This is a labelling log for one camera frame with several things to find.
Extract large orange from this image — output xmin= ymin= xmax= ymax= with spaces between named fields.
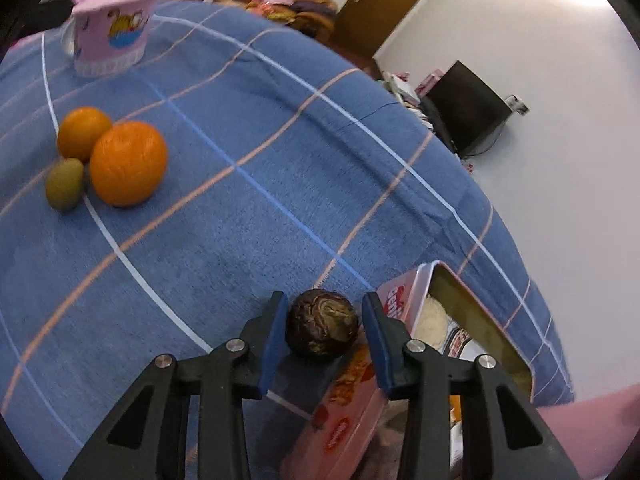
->
xmin=89 ymin=121 xmax=168 ymax=208

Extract black television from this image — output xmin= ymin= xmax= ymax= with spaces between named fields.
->
xmin=425 ymin=60 xmax=511 ymax=158

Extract pink tin box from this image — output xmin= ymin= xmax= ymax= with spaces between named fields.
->
xmin=282 ymin=260 xmax=536 ymax=480

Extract white television stand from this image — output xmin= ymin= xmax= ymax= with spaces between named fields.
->
xmin=377 ymin=67 xmax=451 ymax=128

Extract pink cartoon mug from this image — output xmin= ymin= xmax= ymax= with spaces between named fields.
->
xmin=61 ymin=0 xmax=156 ymax=77

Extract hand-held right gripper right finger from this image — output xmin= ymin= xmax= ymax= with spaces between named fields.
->
xmin=361 ymin=291 xmax=581 ymax=480

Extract brown wooden door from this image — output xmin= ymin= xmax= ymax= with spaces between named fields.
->
xmin=330 ymin=0 xmax=438 ymax=58

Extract purple cloth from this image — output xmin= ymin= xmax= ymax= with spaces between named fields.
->
xmin=290 ymin=0 xmax=337 ymax=27

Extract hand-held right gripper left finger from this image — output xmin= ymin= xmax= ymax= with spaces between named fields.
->
xmin=62 ymin=291 xmax=290 ymax=480

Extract blue checked blanket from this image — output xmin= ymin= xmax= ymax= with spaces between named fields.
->
xmin=0 ymin=0 xmax=576 ymax=480

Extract small orange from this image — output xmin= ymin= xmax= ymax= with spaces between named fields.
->
xmin=56 ymin=106 xmax=113 ymax=163

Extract green kiwi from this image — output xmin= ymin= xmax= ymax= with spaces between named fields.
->
xmin=45 ymin=158 xmax=85 ymax=211

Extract round dark swirl pastry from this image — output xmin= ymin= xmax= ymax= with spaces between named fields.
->
xmin=285 ymin=289 xmax=361 ymax=362

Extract pink cloth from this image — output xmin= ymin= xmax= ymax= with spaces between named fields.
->
xmin=537 ymin=385 xmax=640 ymax=480

